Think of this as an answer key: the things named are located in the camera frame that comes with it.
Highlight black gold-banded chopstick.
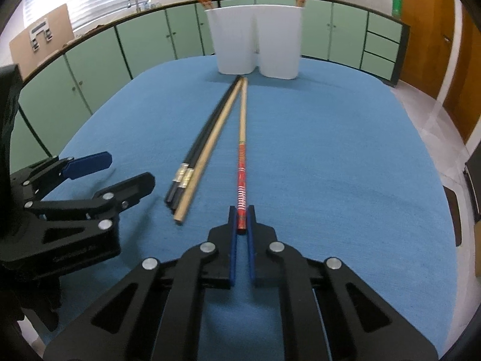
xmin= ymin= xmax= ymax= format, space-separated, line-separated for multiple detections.
xmin=170 ymin=77 xmax=243 ymax=213
xmin=164 ymin=76 xmax=242 ymax=204

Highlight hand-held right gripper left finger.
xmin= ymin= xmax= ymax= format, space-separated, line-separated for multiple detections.
xmin=43 ymin=205 xmax=239 ymax=361

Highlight wooden door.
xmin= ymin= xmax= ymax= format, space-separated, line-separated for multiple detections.
xmin=400 ymin=0 xmax=457 ymax=100
xmin=443 ymin=8 xmax=481 ymax=145

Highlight white bracket device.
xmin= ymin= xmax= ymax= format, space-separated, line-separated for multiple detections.
xmin=28 ymin=20 xmax=53 ymax=50

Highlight blue table mat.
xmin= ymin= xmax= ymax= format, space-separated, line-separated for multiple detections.
xmin=9 ymin=56 xmax=461 ymax=361

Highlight cardboard board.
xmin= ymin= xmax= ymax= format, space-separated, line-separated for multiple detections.
xmin=9 ymin=4 xmax=74 ymax=78

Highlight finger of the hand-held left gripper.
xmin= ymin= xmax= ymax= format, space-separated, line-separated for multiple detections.
xmin=26 ymin=172 xmax=156 ymax=231
xmin=9 ymin=151 xmax=112 ymax=201

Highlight green base cabinets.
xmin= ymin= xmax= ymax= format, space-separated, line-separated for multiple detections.
xmin=8 ymin=0 xmax=410 ymax=159

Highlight white two-compartment utensil holder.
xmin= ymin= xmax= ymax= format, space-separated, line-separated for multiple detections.
xmin=204 ymin=5 xmax=304 ymax=80

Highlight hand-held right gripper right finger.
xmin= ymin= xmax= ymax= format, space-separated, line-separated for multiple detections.
xmin=246 ymin=205 xmax=440 ymax=361

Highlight cardboard box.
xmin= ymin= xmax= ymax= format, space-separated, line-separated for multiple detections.
xmin=473 ymin=221 xmax=481 ymax=267

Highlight red-patterned wooden chopstick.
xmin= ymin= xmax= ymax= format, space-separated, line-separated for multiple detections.
xmin=236 ymin=77 xmax=249 ymax=233

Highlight brown stool seat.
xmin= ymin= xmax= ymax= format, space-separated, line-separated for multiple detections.
xmin=443 ymin=186 xmax=464 ymax=247

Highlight plain wooden chopstick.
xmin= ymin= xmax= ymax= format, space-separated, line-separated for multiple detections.
xmin=173 ymin=78 xmax=246 ymax=223

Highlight dark glass-front cabinet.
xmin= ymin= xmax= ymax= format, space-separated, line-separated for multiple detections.
xmin=464 ymin=150 xmax=481 ymax=222

